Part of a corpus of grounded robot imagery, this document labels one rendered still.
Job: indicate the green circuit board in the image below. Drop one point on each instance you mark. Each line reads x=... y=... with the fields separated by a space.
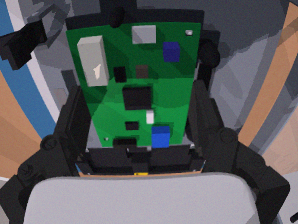
x=149 y=71

